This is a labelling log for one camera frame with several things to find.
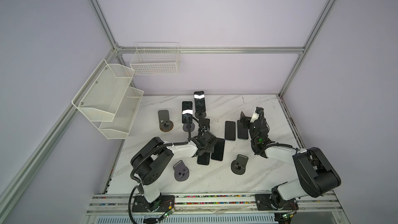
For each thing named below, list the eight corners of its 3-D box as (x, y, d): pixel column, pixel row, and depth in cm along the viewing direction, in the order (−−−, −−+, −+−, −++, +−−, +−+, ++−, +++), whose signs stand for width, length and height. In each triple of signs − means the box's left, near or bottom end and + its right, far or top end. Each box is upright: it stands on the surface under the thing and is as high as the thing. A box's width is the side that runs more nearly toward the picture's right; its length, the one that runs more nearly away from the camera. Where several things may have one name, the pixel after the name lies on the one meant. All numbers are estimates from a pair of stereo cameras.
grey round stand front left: (179, 184, 81) (176, 178, 73) (173, 174, 84) (169, 168, 76) (190, 176, 84) (188, 169, 76) (183, 166, 87) (181, 159, 79)
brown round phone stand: (160, 131, 102) (155, 120, 92) (162, 121, 108) (158, 109, 98) (172, 131, 102) (169, 120, 92) (174, 121, 108) (171, 109, 98)
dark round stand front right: (229, 171, 86) (232, 163, 76) (232, 161, 89) (235, 152, 80) (241, 176, 84) (245, 168, 75) (243, 165, 88) (248, 157, 79)
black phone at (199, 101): (195, 117, 109) (195, 102, 97) (194, 106, 116) (193, 91, 104) (205, 116, 110) (206, 101, 98) (203, 105, 116) (203, 90, 104)
